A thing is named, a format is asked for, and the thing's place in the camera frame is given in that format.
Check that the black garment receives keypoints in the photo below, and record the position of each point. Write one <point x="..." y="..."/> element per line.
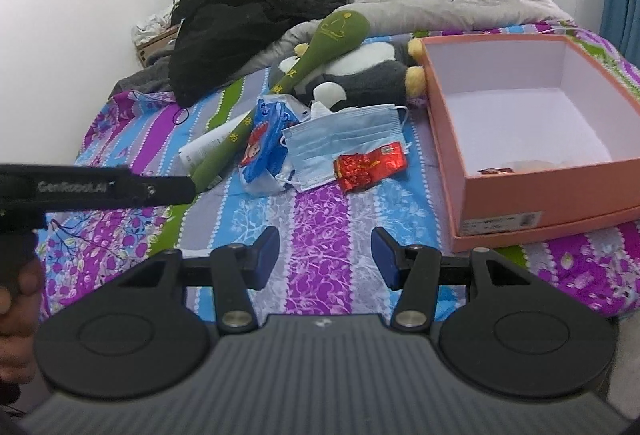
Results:
<point x="240" y="30"/>

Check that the white crumpled cloth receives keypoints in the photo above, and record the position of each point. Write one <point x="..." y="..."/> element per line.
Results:
<point x="150" y="22"/>

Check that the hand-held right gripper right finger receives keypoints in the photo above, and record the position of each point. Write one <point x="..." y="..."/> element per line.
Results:
<point x="384" y="257"/>

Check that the floral striped bedsheet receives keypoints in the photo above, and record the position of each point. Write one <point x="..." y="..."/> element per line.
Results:
<point x="320" y="210"/>

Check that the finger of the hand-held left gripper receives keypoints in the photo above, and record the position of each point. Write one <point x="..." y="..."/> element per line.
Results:
<point x="165" y="190"/>

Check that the grey penguin plush toy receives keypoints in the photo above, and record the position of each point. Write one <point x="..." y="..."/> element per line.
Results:
<point x="372" y="80"/>

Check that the red foil packet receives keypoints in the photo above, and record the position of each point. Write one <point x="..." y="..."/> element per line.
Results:
<point x="370" y="165"/>

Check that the green plush massage hammer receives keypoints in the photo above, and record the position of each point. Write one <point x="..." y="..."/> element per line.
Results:
<point x="335" y="32"/>

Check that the white plastic bottle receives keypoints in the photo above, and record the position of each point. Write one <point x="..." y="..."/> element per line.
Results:
<point x="210" y="145"/>

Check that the person's left hand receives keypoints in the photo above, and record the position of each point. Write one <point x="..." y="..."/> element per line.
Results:
<point x="17" y="315"/>

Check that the blue plastic snack bag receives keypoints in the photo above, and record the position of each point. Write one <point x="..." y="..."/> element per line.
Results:
<point x="265" y="140"/>

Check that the blue face mask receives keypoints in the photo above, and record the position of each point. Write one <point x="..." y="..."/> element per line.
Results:
<point x="340" y="135"/>

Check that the brown cardboard box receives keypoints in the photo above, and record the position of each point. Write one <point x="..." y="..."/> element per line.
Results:
<point x="156" y="46"/>

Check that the small red wrapper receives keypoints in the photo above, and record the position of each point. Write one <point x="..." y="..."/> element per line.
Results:
<point x="495" y="171"/>

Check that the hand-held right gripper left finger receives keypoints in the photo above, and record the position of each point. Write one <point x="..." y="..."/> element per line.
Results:
<point x="266" y="255"/>

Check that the dark grey cloth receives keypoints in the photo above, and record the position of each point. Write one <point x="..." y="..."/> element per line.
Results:
<point x="145" y="75"/>

